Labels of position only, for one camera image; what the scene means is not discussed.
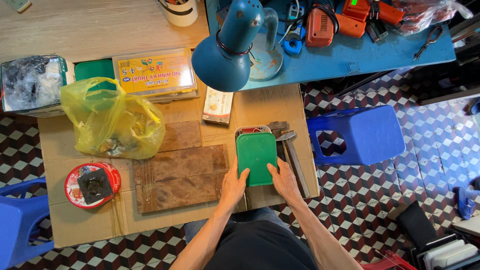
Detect person's right hand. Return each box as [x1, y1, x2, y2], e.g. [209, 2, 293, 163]
[266, 157, 301, 206]

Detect small printed carton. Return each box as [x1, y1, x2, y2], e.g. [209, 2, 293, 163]
[202, 86, 235, 125]

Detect green lidded plastic container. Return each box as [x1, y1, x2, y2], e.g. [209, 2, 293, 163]
[74, 59, 117, 92]

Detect red plastic stool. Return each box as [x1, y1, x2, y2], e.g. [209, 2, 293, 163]
[359, 250, 418, 270]

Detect yellow plastic bag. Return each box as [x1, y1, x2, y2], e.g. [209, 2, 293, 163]
[60, 77, 166, 160]

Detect dark metal block tool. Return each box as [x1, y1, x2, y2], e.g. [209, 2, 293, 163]
[266, 121, 290, 133]

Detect blue metal table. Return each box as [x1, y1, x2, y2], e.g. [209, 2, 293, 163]
[205, 0, 457, 91]

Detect blue desk lamp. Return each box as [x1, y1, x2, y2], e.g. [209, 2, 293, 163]
[191, 0, 284, 93]

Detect stack of white trays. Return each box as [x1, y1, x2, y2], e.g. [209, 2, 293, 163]
[415, 233, 480, 270]

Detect person's left hand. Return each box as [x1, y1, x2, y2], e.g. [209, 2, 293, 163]
[221, 156, 251, 208]

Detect blue plastic stool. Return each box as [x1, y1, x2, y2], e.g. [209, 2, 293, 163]
[306, 104, 407, 167]
[0, 176, 55, 269]

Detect red round tin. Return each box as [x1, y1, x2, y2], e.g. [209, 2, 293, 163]
[64, 161, 122, 209]

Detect wooden handled hammer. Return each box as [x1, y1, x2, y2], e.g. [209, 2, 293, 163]
[276, 130, 311, 199]

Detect brown cardboard sheet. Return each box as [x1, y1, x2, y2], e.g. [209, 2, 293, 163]
[37, 83, 320, 248]

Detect small brown wooden board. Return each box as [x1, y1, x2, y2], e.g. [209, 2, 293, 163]
[158, 120, 203, 153]

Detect white cup with tools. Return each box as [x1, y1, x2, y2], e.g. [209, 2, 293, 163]
[158, 0, 199, 28]

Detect carton of crumpled plastic bags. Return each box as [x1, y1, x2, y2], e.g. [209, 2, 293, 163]
[0, 55, 76, 118]

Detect green plastic box lid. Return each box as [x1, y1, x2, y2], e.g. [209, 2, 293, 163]
[236, 132, 278, 187]

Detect black square pad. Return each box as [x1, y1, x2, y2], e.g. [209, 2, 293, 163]
[77, 168, 115, 205]

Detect yellow model kit box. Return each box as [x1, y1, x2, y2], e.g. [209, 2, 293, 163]
[112, 47, 199, 100]

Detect dark wooden shelf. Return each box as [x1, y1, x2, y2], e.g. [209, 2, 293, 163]
[417, 0, 480, 106]

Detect grey remote control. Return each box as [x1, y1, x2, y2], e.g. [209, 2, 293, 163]
[4, 0, 33, 13]

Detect clear plastic bag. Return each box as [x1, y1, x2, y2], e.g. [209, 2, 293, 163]
[391, 0, 474, 37]

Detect black padded case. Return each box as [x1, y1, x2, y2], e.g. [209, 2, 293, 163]
[395, 200, 438, 253]

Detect metal pliers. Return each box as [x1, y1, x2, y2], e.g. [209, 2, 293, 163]
[413, 25, 444, 61]

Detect clear plastic box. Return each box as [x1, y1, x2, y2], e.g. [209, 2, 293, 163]
[235, 125, 273, 138]

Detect person's black shirt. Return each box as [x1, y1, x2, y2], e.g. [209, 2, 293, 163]
[203, 219, 318, 270]

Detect orange power drill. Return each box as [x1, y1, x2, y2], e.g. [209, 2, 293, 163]
[305, 0, 406, 48]

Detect long brown wooden board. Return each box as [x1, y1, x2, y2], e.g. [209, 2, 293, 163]
[132, 144, 230, 186]
[135, 171, 230, 214]

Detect blue clamp meter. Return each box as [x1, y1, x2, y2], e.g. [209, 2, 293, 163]
[282, 3, 307, 56]

